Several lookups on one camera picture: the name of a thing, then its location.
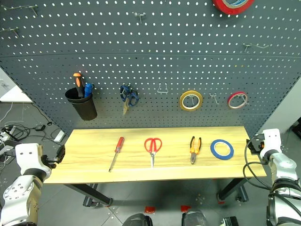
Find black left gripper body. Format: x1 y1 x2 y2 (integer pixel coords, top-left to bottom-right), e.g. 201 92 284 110
41 154 59 169

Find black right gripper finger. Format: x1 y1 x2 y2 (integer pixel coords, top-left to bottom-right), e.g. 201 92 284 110
246 138 255 154

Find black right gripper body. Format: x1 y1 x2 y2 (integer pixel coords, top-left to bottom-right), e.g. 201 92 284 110
253 133 266 155

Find dark grey metal pegboard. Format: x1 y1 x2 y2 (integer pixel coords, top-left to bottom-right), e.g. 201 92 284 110
0 0 301 137

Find blue tape roll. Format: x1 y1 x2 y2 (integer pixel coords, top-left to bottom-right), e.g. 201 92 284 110
210 139 235 161

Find black cup holder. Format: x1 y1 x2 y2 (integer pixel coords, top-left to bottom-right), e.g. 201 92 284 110
64 87 98 121

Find black table leg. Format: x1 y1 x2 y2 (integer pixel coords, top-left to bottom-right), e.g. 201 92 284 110
63 183 113 208
216 178 249 203

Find thin red tape roll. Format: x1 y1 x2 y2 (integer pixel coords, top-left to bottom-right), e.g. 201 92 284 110
227 91 249 110

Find white power strip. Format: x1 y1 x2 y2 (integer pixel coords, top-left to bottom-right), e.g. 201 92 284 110
0 126 18 139

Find orange black pliers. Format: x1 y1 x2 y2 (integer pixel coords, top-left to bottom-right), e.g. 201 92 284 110
189 136 203 165

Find white side table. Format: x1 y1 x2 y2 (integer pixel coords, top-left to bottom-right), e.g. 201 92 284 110
0 66 33 103

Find black box on floor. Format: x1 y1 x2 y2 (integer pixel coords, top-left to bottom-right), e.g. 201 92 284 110
221 216 243 226

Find yellow tape roll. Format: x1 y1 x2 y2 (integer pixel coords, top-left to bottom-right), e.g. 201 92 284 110
179 90 204 112

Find dark rounded shape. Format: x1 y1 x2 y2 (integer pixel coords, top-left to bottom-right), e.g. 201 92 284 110
122 213 153 226
181 210 208 226

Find silver long peg hook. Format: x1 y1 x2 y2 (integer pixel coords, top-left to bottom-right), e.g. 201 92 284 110
243 43 269 53
2 4 39 17
0 27 20 37

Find wide red tape roll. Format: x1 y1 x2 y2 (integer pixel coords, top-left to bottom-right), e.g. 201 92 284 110
212 0 255 16

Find silver short peg hook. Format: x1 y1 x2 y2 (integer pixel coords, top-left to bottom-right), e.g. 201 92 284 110
134 12 147 24

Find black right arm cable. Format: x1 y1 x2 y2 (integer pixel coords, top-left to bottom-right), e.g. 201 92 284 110
242 136 301 219

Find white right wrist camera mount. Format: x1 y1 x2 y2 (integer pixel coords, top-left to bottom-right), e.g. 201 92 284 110
261 128 282 156

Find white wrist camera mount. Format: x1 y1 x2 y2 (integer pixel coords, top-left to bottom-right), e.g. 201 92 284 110
261 128 282 156
15 143 43 175

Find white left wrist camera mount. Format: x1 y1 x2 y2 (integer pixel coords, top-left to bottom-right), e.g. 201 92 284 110
15 143 43 175

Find black floor cable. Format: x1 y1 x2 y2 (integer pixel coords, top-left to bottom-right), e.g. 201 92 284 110
0 103 62 146

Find red handled screwdriver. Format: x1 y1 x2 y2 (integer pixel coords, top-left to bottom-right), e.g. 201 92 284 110
108 137 125 173

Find orange black handled screwdriver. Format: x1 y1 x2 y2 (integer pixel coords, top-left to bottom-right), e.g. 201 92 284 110
72 73 85 99

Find blue handled scissors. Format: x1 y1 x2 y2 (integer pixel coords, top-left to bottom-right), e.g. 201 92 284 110
119 83 139 116

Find red handled scissors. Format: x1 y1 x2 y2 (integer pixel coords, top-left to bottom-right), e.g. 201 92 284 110
144 137 163 169

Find silver wire loop hook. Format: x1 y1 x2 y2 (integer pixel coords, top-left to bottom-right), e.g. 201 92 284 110
157 82 169 94

